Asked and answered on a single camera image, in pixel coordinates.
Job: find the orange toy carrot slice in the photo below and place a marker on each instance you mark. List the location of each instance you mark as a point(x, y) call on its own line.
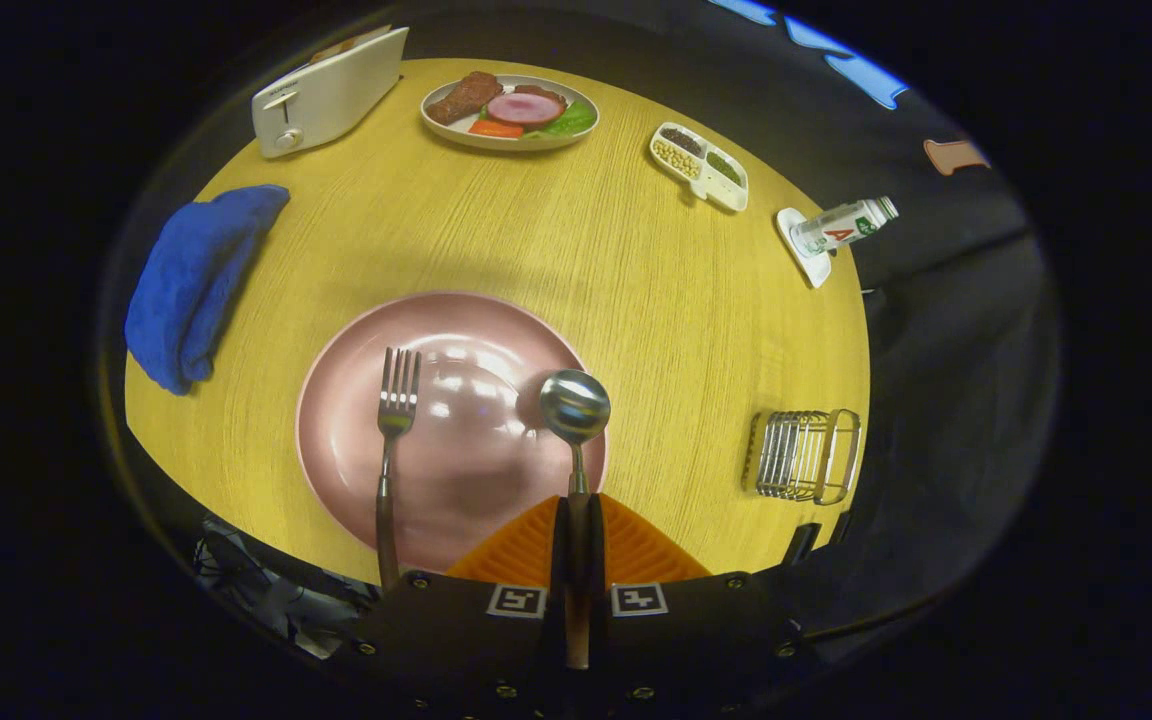
point(496, 128)

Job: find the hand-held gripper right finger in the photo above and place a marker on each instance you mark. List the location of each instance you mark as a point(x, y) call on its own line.
point(686, 630)

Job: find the brown toast slice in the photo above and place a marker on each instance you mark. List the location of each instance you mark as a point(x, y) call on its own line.
point(361, 40)

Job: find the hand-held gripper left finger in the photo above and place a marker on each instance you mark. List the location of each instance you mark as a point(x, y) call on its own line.
point(456, 630)

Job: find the blue towel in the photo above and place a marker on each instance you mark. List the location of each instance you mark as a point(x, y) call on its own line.
point(196, 280)

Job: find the brown toy meat piece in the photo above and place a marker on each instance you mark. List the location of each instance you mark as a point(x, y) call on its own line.
point(464, 97)

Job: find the green toy lettuce leaf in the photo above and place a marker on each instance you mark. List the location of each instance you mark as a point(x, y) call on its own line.
point(571, 120)

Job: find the white toaster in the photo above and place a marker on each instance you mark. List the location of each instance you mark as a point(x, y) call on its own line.
point(336, 95)

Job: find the pink round plate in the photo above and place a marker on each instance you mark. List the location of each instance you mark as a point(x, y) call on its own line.
point(466, 470)

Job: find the white plastic bottle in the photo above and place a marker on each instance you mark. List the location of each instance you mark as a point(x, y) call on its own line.
point(841, 228)

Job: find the black table clamp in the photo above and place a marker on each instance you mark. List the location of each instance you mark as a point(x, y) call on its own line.
point(801, 543)
point(840, 527)

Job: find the white oval food plate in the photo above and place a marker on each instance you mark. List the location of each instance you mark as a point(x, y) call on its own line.
point(456, 135)

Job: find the white divided bean tray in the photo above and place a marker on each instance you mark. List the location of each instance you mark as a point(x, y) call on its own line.
point(701, 165)

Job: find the pink toy ham slice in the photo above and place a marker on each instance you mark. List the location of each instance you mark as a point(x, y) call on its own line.
point(526, 108)

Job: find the white square coaster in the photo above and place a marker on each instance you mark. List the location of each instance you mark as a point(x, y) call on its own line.
point(808, 262)

